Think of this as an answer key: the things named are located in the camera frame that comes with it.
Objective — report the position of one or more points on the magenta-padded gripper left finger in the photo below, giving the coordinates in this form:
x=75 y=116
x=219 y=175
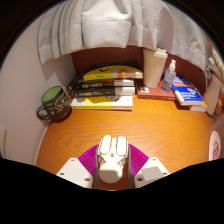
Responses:
x=75 y=171

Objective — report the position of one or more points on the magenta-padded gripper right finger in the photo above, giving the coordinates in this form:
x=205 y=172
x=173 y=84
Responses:
x=150 y=171

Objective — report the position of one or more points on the white computer mouse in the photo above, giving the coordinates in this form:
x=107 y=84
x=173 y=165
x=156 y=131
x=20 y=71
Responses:
x=111 y=156

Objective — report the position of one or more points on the dark green-lined mug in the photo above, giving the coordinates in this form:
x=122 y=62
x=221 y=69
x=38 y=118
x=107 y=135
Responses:
x=56 y=105

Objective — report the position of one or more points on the white and yellow book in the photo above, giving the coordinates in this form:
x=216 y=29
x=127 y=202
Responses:
x=100 y=102

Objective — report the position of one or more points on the dark red book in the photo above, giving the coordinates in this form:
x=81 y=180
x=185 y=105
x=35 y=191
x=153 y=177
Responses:
x=150 y=94

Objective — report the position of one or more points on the blue book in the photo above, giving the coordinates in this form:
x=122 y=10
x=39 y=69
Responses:
x=188 y=91

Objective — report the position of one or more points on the clear spray bottle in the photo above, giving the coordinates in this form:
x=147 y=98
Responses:
x=168 y=80

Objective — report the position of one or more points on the white ceramic vase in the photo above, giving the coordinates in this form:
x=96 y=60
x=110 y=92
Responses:
x=212 y=96

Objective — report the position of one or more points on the cream tumbler with lid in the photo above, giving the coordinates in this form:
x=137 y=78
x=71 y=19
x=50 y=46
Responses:
x=154 y=68

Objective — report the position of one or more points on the black and yellow book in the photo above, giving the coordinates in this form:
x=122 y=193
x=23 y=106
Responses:
x=110 y=72

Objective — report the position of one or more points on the white pleated curtain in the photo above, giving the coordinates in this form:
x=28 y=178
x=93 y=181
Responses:
x=110 y=23

